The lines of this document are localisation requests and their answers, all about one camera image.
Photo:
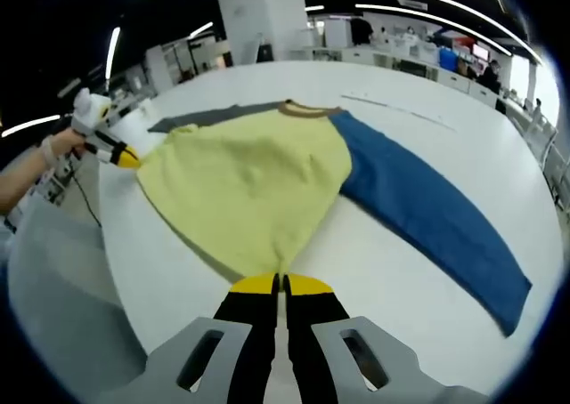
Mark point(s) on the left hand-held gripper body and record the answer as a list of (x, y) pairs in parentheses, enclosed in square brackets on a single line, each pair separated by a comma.
[(91, 112)]

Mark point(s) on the white wristband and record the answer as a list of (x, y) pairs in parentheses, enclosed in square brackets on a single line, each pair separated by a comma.
[(47, 149)]

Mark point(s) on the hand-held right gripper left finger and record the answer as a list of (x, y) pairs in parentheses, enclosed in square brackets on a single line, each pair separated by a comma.
[(249, 324)]

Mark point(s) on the blue storage bin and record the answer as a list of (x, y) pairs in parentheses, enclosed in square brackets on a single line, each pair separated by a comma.
[(448, 59)]

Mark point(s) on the white counter cabinets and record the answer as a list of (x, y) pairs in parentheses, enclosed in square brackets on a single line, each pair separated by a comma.
[(356, 56)]

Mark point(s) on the white cabinet box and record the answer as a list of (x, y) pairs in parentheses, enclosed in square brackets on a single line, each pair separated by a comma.
[(335, 34)]

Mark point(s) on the yellow blue grey garment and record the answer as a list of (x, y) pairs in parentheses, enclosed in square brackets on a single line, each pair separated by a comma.
[(249, 190)]

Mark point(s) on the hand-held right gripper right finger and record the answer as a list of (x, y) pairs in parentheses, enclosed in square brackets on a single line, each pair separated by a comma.
[(311, 324)]

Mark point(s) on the straight ceiling light strip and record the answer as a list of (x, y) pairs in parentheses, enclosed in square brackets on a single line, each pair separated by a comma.
[(201, 29), (31, 126), (113, 50)]

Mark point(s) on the wide white pillar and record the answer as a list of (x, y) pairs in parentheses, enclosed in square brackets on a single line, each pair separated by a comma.
[(258, 21)]

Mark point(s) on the white office chair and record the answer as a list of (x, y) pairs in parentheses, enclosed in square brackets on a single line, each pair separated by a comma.
[(547, 141)]

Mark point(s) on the person's left hand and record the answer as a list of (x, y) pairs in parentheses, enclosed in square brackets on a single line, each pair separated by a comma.
[(69, 143)]

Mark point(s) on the black office chair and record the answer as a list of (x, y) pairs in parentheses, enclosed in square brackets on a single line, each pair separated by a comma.
[(412, 68)]

